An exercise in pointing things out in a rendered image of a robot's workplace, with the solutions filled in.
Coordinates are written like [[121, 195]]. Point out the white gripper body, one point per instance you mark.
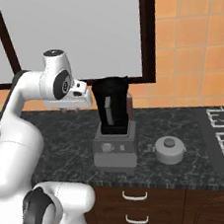
[[76, 102]]

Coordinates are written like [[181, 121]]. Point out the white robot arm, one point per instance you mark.
[[19, 151]]

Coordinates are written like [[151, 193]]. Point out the black blender jar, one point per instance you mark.
[[114, 100]]

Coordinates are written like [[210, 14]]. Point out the grey blender base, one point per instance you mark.
[[115, 150]]

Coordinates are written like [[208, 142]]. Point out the grey blender lid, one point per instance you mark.
[[170, 150]]

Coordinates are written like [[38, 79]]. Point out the dark red jar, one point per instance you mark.
[[130, 105]]

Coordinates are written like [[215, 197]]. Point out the dark framed window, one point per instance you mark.
[[74, 32]]

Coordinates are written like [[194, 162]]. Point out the dark wood drawer front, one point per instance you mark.
[[164, 222], [160, 194]]

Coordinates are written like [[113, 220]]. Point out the dark wood cupboard door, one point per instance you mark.
[[218, 208]]

